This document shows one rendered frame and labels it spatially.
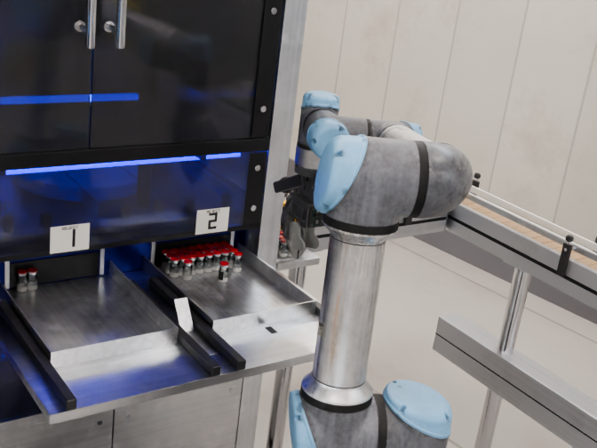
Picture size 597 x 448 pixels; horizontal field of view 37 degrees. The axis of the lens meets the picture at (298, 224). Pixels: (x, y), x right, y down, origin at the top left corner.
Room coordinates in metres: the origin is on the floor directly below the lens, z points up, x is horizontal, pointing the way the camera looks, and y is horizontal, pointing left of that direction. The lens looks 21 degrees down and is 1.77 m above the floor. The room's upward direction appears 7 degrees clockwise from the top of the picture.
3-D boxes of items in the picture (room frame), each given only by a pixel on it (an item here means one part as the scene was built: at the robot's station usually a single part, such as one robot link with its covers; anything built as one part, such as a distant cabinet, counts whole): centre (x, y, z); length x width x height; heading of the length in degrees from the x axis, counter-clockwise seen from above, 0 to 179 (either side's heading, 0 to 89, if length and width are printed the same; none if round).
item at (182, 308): (1.58, 0.18, 0.91); 0.14 x 0.03 x 0.06; 37
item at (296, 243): (1.72, 0.00, 1.06); 0.06 x 0.03 x 0.09; 37
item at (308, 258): (2.10, 0.03, 0.87); 0.14 x 0.13 x 0.02; 37
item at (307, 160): (1.73, -0.02, 1.25); 0.08 x 0.08 x 0.05
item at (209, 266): (1.91, 0.21, 0.90); 0.18 x 0.02 x 0.05; 127
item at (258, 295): (1.82, 0.14, 0.90); 0.34 x 0.26 x 0.04; 37
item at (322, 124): (1.63, -0.05, 1.33); 0.11 x 0.11 x 0.08; 10
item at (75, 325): (1.62, 0.42, 0.90); 0.34 x 0.26 x 0.04; 37
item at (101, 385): (1.66, 0.24, 0.87); 0.70 x 0.48 x 0.02; 127
